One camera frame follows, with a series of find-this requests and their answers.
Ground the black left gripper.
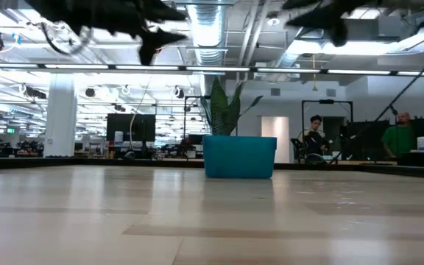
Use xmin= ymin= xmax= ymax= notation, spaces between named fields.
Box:
xmin=24 ymin=0 xmax=189 ymax=66

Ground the blue plastic basket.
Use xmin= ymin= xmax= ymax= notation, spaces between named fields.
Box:
xmin=203 ymin=135 xmax=278 ymax=180

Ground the round ceiling fixture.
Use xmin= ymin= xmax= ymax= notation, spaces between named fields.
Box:
xmin=266 ymin=11 xmax=281 ymax=27

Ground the overhead LED light bar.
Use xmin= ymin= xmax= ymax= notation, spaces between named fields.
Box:
xmin=0 ymin=63 xmax=424 ymax=77

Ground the black monitor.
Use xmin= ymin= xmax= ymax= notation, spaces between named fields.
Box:
xmin=106 ymin=113 xmax=157 ymax=144

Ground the green snake plant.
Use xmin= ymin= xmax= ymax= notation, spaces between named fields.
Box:
xmin=199 ymin=76 xmax=264 ymax=137

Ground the person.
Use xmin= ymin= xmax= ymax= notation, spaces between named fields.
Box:
xmin=381 ymin=111 xmax=415 ymax=158
xmin=297 ymin=114 xmax=331 ymax=158

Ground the white square column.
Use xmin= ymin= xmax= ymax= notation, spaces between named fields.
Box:
xmin=43 ymin=73 xmax=78 ymax=158

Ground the white door panel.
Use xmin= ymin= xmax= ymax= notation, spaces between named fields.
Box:
xmin=260 ymin=116 xmax=290 ymax=164

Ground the silver slanted ventilation duct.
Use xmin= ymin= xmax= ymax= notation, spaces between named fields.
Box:
xmin=276 ymin=21 xmax=331 ymax=69

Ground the silver round ventilation duct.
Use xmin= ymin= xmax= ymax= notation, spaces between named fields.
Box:
xmin=187 ymin=0 xmax=228 ymax=66

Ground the yellow hanging cord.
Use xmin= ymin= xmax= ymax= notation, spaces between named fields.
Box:
xmin=310 ymin=54 xmax=318 ymax=92

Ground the black metal gantry frame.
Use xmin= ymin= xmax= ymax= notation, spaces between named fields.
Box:
xmin=301 ymin=98 xmax=354 ymax=155
xmin=183 ymin=94 xmax=211 ymax=138

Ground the black left wrist camera cable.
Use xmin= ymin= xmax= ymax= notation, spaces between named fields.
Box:
xmin=39 ymin=21 xmax=90 ymax=57

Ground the long black right arm cable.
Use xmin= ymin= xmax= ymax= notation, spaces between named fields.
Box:
xmin=328 ymin=36 xmax=424 ymax=163

